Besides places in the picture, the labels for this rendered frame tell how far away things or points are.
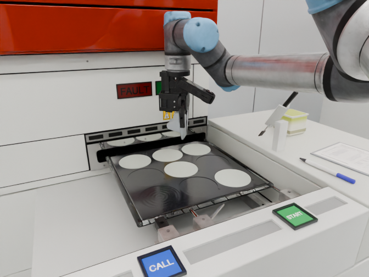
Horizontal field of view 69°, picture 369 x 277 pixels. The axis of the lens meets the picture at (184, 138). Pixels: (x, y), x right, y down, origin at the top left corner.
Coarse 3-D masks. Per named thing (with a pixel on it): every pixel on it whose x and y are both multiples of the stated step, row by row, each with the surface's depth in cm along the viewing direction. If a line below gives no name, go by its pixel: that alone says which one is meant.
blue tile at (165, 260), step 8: (152, 256) 40; (160, 256) 40; (168, 256) 40; (144, 264) 39; (152, 264) 39; (160, 264) 39; (168, 264) 39; (176, 264) 39; (152, 272) 37; (160, 272) 37; (168, 272) 37; (176, 272) 37
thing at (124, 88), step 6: (132, 84) 86; (138, 84) 87; (144, 84) 88; (150, 84) 89; (120, 90) 85; (126, 90) 86; (132, 90) 87; (138, 90) 88; (144, 90) 89; (150, 90) 89; (120, 96) 86; (126, 96) 87; (132, 96) 87
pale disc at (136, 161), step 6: (126, 156) 87; (132, 156) 87; (138, 156) 87; (144, 156) 87; (120, 162) 83; (126, 162) 83; (132, 162) 83; (138, 162) 83; (144, 162) 83; (132, 168) 80
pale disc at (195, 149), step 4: (192, 144) 97; (196, 144) 97; (200, 144) 97; (184, 148) 93; (188, 148) 93; (192, 148) 93; (196, 148) 93; (200, 148) 93; (204, 148) 93; (208, 148) 93; (184, 152) 90; (188, 152) 90; (192, 152) 90; (196, 152) 90; (200, 152) 90; (204, 152) 90; (208, 152) 90
